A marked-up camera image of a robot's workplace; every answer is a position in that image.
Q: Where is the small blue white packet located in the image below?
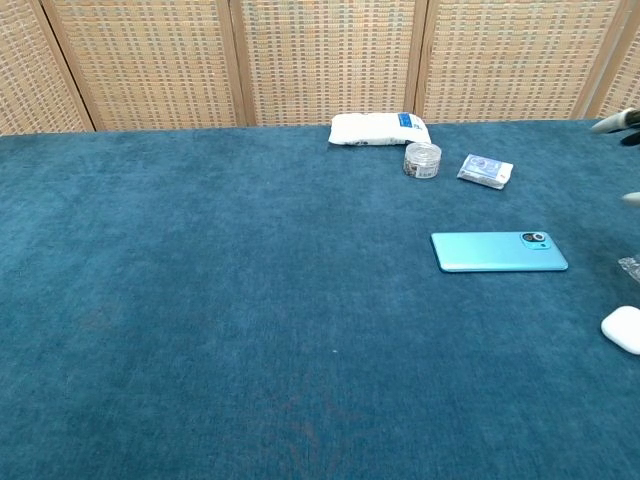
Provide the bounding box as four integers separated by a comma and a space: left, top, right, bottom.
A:
456, 153, 516, 191

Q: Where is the clear round plastic jar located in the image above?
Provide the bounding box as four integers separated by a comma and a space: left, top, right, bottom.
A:
403, 141, 444, 180

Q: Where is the straw in clear wrapper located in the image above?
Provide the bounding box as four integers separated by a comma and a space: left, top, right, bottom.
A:
617, 253, 640, 284

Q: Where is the smartphone black screen teal back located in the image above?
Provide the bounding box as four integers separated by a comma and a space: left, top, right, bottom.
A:
430, 230, 570, 274

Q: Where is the white earbuds case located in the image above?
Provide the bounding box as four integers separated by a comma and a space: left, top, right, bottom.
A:
600, 305, 640, 357

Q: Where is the white tissue pack blue label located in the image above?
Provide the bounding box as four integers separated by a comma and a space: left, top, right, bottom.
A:
328, 112, 433, 148

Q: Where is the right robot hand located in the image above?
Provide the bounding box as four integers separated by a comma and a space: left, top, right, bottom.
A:
591, 106, 640, 207

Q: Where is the woven bamboo folding screen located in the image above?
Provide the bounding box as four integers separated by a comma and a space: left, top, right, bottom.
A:
0, 0, 640, 137

